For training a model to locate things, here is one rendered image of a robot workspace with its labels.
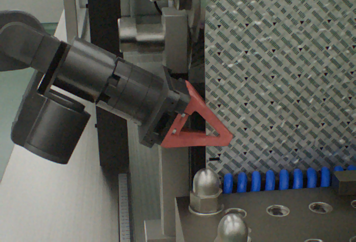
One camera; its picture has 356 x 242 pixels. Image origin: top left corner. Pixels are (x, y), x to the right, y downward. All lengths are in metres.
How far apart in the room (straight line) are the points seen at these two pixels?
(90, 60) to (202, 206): 0.19
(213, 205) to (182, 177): 0.17
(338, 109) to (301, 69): 0.07
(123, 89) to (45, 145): 0.10
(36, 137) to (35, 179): 0.40
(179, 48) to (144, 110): 0.12
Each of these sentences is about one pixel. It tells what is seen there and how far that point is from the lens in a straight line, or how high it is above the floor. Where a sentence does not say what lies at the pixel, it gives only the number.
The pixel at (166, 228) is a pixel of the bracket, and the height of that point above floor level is 0.92.
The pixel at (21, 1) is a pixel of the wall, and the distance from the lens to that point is 6.36.
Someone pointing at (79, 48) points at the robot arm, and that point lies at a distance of 0.64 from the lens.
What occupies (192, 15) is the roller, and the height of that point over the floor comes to 1.21.
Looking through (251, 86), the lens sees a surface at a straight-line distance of 0.69.
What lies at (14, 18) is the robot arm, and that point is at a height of 1.23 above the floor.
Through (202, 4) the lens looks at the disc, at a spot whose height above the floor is 1.23.
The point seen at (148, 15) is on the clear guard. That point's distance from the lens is 1.71.
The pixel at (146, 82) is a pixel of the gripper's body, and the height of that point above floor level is 1.15.
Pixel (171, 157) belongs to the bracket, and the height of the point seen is 1.02.
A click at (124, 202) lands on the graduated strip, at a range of 0.95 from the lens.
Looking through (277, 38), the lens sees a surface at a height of 1.19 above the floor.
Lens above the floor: 1.35
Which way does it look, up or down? 20 degrees down
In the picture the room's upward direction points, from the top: 1 degrees counter-clockwise
